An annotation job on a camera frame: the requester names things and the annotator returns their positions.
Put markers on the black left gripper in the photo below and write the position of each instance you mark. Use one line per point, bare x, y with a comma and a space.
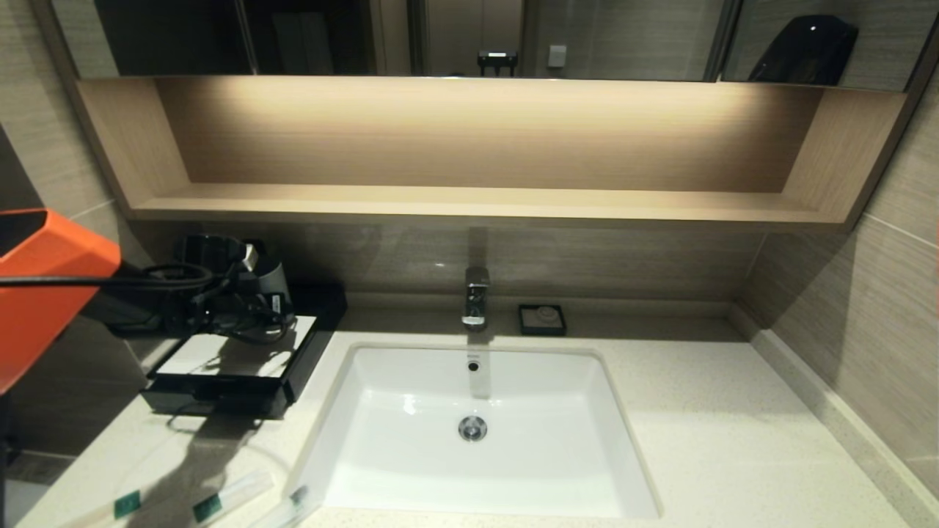
220, 308

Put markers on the grey plastic cup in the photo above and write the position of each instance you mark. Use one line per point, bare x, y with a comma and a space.
277, 280

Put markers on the black and orange left arm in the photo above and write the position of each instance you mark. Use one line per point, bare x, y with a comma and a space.
44, 308

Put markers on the white square plate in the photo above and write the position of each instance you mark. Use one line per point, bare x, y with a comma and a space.
191, 359

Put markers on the black amenity box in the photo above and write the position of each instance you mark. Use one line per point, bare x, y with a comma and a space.
220, 400

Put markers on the wrapped toothbrush with green label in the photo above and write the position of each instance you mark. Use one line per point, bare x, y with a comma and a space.
207, 507
127, 504

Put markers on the small item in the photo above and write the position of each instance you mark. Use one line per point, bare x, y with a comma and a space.
297, 497

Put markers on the white ceramic sink basin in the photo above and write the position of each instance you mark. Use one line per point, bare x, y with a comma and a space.
411, 455

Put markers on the chrome sink faucet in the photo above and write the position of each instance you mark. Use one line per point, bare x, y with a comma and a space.
476, 293

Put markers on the chrome sink drain stopper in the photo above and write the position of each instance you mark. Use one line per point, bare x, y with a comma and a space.
473, 429

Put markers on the black square soap dish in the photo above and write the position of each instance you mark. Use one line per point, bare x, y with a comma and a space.
527, 324

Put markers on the round white soap bar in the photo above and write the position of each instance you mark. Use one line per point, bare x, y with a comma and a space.
546, 315

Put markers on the wooden wall shelf niche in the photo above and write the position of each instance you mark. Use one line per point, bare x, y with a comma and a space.
477, 205

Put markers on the wall mirror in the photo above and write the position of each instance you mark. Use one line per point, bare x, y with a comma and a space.
623, 37

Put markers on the black glossy wall dispenser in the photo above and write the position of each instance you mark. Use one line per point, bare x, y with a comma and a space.
801, 53

